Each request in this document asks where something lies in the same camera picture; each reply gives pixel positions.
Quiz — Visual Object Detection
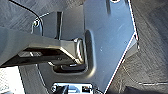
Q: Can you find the thin black base cable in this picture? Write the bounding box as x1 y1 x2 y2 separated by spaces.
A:
8 0 42 23

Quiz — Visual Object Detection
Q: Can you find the round silver base port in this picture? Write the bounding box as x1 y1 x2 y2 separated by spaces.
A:
31 18 43 30

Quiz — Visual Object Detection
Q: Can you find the white rectangular base box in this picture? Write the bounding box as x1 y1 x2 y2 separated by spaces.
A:
50 82 95 94

